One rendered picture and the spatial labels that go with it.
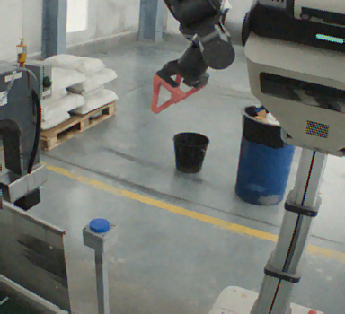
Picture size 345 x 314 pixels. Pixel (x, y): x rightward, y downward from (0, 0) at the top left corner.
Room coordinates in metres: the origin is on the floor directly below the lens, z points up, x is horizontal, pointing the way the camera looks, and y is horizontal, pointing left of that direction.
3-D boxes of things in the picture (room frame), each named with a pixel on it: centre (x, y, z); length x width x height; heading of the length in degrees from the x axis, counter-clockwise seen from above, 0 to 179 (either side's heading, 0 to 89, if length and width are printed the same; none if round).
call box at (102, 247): (1.01, 0.18, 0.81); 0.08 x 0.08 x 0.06; 65
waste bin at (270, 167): (2.80, -0.73, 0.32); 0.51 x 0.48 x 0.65; 155
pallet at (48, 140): (3.97, 1.20, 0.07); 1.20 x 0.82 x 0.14; 157
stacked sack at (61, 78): (3.61, 1.12, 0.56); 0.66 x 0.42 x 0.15; 155
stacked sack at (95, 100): (4.17, 0.88, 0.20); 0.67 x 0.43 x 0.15; 155
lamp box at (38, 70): (0.97, 0.34, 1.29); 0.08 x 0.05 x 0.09; 65
